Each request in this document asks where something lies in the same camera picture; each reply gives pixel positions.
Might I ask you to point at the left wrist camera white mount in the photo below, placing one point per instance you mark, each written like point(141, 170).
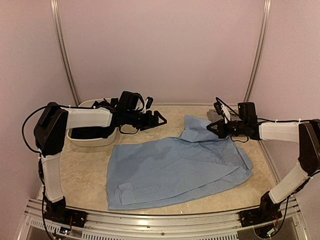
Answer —
point(147, 104)

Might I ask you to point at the front aluminium frame rail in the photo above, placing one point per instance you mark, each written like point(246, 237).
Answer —
point(104, 225)

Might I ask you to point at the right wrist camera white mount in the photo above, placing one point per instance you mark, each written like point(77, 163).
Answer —
point(222, 110)

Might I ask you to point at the black garment in basket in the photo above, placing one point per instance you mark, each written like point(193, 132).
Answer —
point(93, 133)

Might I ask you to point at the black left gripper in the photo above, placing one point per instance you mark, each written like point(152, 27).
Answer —
point(149, 123)

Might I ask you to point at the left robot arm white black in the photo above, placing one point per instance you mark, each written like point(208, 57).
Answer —
point(50, 132)

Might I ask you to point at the light blue long sleeve shirt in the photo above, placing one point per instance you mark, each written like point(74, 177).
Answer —
point(175, 170)

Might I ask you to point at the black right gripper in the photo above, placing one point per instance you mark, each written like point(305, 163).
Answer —
point(221, 132)

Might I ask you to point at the white plastic laundry basket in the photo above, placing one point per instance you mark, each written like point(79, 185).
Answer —
point(92, 142)

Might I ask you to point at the left aluminium corner post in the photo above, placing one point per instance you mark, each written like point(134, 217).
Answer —
point(55, 11)

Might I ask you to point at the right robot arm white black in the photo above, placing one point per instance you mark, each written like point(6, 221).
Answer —
point(305, 133)

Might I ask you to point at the folded grey button shirt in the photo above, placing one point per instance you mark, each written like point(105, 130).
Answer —
point(214, 117)

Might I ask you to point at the aluminium corner post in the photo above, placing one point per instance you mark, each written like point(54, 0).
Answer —
point(55, 11)
point(259, 49)

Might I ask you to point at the right aluminium corner post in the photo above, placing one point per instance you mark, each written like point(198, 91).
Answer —
point(259, 49)

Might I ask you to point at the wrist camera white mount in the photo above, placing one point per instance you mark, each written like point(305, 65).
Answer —
point(222, 110)
point(147, 104)

